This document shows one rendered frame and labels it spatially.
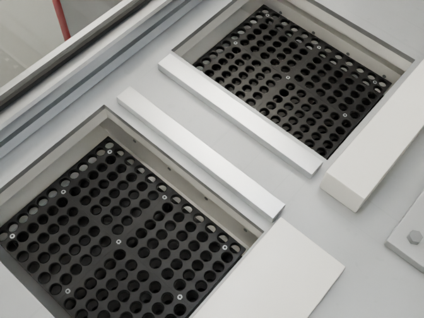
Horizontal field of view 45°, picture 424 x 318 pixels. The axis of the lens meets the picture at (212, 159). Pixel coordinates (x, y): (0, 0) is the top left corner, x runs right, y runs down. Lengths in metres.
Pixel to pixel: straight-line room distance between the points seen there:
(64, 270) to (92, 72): 0.23
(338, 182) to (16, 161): 0.35
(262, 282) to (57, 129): 0.29
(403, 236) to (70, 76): 0.40
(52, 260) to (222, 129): 0.24
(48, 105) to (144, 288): 0.23
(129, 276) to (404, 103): 0.36
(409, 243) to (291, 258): 0.12
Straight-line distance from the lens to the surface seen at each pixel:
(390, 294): 0.54
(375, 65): 0.77
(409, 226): 0.56
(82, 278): 0.57
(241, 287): 0.50
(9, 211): 0.70
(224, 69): 0.70
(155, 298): 0.56
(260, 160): 0.57
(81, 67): 0.60
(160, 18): 0.66
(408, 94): 0.62
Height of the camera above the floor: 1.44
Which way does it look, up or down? 60 degrees down
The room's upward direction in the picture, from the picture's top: 3 degrees clockwise
